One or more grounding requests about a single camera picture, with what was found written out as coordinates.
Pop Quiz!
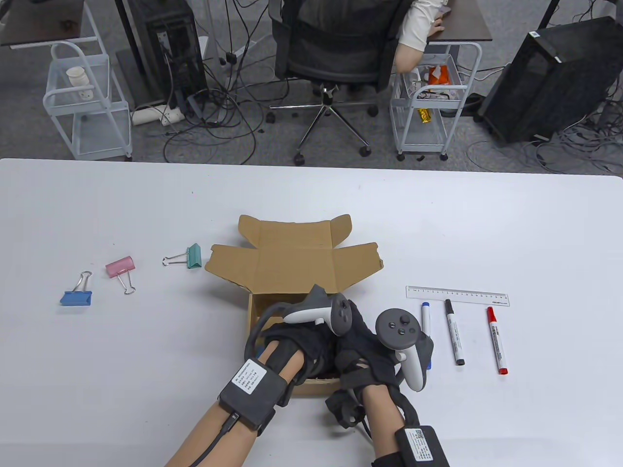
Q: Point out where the person's right hand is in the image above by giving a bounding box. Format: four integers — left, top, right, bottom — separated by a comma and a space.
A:
337, 301, 405, 390

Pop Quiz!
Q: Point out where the person's left hand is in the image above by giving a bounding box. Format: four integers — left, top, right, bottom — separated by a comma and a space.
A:
263, 323, 341, 386

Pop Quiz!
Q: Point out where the blue marker office supply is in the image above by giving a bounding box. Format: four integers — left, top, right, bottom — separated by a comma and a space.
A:
421, 302, 434, 370

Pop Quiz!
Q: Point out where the brown cardboard mailer box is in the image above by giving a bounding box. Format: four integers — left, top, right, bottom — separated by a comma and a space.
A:
204, 214, 384, 395

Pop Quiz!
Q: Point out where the black marker office supply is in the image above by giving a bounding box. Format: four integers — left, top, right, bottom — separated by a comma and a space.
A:
444, 299, 466, 366

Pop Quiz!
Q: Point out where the clear ruler office supply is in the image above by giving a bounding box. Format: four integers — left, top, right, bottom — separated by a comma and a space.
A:
405, 286, 510, 307

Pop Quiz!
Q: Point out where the red marker office supply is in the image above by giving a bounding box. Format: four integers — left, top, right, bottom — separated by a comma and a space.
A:
486, 306, 509, 375

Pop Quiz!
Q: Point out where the teal binder clip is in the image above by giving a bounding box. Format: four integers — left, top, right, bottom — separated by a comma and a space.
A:
162, 243, 202, 269

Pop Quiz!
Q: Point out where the pink binder clip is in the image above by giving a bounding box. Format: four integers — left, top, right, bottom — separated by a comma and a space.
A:
106, 255, 137, 295

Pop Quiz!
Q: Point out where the light blue binder clip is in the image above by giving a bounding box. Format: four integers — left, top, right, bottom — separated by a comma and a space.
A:
60, 271, 93, 307

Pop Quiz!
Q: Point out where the person's left forearm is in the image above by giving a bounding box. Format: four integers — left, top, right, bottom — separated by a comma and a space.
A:
163, 341, 307, 467

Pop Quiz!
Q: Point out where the person's right forearm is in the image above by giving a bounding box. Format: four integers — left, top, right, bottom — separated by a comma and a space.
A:
363, 384, 414, 467

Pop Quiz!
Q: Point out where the black labelled wrist box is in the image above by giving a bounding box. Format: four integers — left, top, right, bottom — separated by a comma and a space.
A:
372, 426, 451, 467
218, 359, 289, 431

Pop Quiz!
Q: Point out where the black mesh office chair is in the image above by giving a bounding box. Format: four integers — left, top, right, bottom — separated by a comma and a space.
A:
265, 0, 414, 166

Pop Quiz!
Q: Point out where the black and white left controller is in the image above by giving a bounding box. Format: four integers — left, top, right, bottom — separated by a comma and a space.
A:
243, 285, 352, 360

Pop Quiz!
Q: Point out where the black and white controller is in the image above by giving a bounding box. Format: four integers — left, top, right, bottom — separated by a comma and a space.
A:
375, 307, 435, 392
243, 285, 352, 360

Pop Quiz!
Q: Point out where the black and white right controller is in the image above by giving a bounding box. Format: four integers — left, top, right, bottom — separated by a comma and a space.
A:
375, 307, 435, 392

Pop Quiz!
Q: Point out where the white power strip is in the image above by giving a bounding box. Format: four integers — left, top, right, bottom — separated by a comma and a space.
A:
132, 105, 185, 126

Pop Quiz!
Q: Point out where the large black computer tower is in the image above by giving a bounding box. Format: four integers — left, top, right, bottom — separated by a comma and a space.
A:
479, 16, 623, 144

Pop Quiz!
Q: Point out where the dark brown desk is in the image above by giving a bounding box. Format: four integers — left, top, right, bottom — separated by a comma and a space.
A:
428, 0, 494, 45
0, 0, 86, 48

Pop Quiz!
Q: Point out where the black desk leg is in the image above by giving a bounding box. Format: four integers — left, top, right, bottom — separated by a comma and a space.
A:
538, 0, 560, 30
114, 0, 149, 76

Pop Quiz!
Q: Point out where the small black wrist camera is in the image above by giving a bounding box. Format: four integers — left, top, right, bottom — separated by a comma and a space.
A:
325, 387, 366, 429

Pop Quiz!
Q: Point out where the white wire cart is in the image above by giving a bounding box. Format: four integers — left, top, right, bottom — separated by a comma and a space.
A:
42, 40, 133, 161
389, 41, 483, 162

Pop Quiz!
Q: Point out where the tangle of black floor cables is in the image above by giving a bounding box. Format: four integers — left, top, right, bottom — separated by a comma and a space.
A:
466, 83, 623, 175
162, 0, 273, 164

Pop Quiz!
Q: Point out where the white cable bundle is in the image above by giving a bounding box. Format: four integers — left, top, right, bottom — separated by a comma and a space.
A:
413, 85, 463, 102

